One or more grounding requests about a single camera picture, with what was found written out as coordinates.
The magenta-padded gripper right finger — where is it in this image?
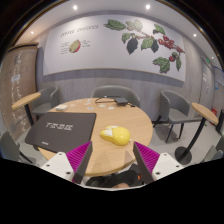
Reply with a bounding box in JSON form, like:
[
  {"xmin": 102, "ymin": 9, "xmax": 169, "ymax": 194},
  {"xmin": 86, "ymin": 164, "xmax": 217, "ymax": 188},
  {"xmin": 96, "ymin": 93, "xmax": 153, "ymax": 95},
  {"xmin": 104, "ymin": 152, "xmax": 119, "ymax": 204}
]
[{"xmin": 132, "ymin": 140, "xmax": 184, "ymax": 185}]

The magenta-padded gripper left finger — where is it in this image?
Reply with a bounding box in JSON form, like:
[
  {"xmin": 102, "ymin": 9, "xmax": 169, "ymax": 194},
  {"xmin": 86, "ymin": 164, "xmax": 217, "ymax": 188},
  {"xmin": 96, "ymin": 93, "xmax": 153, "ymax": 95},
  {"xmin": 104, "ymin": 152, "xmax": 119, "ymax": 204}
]
[{"xmin": 40, "ymin": 140, "xmax": 94, "ymax": 185}]

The black mouse pad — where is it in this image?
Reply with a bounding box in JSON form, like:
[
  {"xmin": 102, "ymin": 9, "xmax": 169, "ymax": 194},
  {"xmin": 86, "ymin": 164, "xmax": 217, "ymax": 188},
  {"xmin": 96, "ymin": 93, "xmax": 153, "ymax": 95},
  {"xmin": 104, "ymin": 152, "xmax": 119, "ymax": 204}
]
[{"xmin": 24, "ymin": 111, "xmax": 98, "ymax": 154}]

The small white box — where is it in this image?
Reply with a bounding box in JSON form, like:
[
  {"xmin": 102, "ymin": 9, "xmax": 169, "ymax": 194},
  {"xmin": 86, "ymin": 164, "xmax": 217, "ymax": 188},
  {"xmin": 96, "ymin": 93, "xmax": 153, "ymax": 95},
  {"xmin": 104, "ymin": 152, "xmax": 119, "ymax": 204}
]
[{"xmin": 54, "ymin": 104, "xmax": 69, "ymax": 112}]

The grey armchair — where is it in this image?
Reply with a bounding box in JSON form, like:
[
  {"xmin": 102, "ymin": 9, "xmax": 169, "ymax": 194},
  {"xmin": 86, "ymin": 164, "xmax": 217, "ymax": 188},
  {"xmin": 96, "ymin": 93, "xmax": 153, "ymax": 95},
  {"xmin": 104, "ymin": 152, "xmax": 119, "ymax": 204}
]
[
  {"xmin": 31, "ymin": 85, "xmax": 61, "ymax": 118},
  {"xmin": 0, "ymin": 130, "xmax": 34, "ymax": 164},
  {"xmin": 153, "ymin": 89, "xmax": 202, "ymax": 144},
  {"xmin": 90, "ymin": 84, "xmax": 142, "ymax": 108}
]

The grey door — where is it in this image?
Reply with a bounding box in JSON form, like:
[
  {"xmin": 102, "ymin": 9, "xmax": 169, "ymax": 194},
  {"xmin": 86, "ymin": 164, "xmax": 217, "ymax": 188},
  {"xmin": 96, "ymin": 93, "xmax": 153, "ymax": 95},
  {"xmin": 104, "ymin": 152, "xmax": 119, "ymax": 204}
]
[{"xmin": 199, "ymin": 56, "xmax": 216, "ymax": 111}]

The black cable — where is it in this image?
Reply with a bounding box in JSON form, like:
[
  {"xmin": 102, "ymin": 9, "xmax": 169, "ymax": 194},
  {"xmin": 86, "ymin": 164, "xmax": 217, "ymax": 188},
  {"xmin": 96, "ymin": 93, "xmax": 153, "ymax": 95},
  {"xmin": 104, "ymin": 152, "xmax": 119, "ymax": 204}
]
[{"xmin": 94, "ymin": 95, "xmax": 118, "ymax": 104}]

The wooden wall panel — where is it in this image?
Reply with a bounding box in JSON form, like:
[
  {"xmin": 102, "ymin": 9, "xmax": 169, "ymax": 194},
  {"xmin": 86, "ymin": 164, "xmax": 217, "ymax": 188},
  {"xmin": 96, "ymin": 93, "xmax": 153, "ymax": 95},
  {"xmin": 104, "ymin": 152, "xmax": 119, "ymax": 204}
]
[{"xmin": 0, "ymin": 44, "xmax": 39, "ymax": 141}]

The coffee plant wall mural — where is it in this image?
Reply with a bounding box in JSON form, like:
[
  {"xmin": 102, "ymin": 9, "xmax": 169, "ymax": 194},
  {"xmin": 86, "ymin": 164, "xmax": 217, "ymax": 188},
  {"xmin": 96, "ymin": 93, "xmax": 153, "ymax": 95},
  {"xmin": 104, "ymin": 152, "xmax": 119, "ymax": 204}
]
[{"xmin": 43, "ymin": 13, "xmax": 187, "ymax": 83}]

